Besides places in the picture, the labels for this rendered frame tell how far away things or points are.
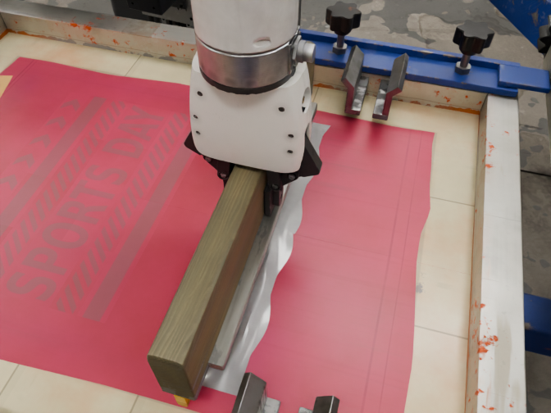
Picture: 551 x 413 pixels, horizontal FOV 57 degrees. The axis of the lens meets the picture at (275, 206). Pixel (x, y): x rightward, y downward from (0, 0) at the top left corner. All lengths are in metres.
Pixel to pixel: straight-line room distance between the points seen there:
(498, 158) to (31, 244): 0.52
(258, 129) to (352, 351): 0.22
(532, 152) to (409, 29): 0.92
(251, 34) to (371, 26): 2.39
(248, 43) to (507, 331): 0.32
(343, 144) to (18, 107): 0.43
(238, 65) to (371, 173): 0.29
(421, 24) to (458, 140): 2.14
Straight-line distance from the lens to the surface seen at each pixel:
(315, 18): 2.76
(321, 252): 0.53
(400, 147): 0.65
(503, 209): 0.57
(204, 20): 0.36
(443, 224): 0.58
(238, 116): 0.41
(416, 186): 0.61
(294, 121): 0.40
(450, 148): 0.67
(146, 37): 0.78
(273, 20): 0.35
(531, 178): 2.11
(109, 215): 0.59
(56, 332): 0.53
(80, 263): 0.56
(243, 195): 0.45
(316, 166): 0.45
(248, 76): 0.37
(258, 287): 0.50
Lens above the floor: 1.40
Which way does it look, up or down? 51 degrees down
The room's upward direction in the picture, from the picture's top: straight up
